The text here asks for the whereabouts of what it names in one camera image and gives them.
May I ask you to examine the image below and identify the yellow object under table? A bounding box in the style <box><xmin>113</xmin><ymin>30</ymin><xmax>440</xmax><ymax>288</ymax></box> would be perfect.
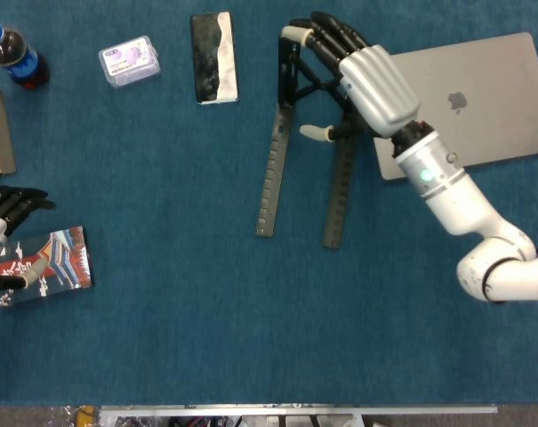
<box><xmin>75</xmin><ymin>405</ymin><xmax>96</xmax><ymax>427</ymax></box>

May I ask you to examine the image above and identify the red blue illustrated book box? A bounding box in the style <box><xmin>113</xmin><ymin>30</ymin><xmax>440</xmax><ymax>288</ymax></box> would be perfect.
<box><xmin>0</xmin><ymin>225</ymin><xmax>94</xmax><ymax>308</ymax></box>

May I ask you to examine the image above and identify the teal table cloth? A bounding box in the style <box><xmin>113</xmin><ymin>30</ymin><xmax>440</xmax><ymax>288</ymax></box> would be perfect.
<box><xmin>0</xmin><ymin>0</ymin><xmax>538</xmax><ymax>407</ymax></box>

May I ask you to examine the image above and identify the black folding laptop stand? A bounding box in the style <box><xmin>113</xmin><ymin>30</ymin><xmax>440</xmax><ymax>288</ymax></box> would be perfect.
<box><xmin>255</xmin><ymin>37</ymin><xmax>367</xmax><ymax>250</ymax></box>

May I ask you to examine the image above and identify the cola bottle blue cap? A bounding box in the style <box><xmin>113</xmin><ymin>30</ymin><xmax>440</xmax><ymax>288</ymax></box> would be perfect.
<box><xmin>0</xmin><ymin>18</ymin><xmax>51</xmax><ymax>91</ymax></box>

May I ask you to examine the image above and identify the silver apple laptop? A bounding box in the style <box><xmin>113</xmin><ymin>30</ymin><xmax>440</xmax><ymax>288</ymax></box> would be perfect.
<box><xmin>373</xmin><ymin>31</ymin><xmax>538</xmax><ymax>181</ymax></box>

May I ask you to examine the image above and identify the crumpled clear plastic wrap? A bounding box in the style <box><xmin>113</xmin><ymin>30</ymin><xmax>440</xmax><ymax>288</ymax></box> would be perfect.
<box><xmin>45</xmin><ymin>405</ymin><xmax>81</xmax><ymax>427</ymax></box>

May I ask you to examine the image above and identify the clear plastic box purple label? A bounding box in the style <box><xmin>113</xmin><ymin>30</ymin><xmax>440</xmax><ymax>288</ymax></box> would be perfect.
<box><xmin>98</xmin><ymin>36</ymin><xmax>162</xmax><ymax>89</ymax></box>

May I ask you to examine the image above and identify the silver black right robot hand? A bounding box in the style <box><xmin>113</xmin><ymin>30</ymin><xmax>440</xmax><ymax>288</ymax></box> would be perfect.
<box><xmin>280</xmin><ymin>11</ymin><xmax>432</xmax><ymax>144</ymax></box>

